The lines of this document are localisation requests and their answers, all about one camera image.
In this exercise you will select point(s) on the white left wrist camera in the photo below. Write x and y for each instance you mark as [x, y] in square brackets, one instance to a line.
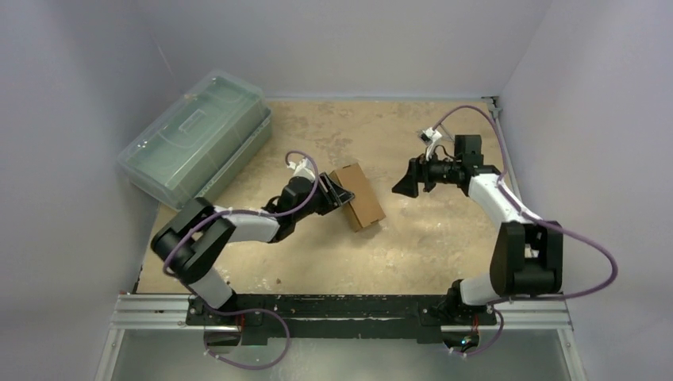
[303, 168]

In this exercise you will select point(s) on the clear plastic storage box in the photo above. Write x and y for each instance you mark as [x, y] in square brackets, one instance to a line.
[198, 145]

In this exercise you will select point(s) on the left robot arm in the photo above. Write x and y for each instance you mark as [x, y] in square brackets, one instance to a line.
[190, 243]

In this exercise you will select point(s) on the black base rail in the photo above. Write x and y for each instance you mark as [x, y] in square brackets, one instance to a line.
[260, 317]

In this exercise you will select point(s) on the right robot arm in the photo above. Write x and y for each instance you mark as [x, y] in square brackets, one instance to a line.
[527, 259]

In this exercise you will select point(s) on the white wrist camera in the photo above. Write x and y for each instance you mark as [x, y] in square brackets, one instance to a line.
[303, 168]
[431, 138]

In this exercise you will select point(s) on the aluminium frame rail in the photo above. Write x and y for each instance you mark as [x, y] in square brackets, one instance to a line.
[149, 339]

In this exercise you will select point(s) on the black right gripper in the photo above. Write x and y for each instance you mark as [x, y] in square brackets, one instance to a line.
[421, 174]

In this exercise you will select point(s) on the brown cardboard box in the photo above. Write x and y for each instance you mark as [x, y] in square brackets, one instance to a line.
[364, 210]

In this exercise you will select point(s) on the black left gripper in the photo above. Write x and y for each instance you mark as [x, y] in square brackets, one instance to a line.
[333, 197]

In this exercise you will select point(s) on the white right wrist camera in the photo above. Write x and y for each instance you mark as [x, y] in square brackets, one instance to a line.
[431, 138]

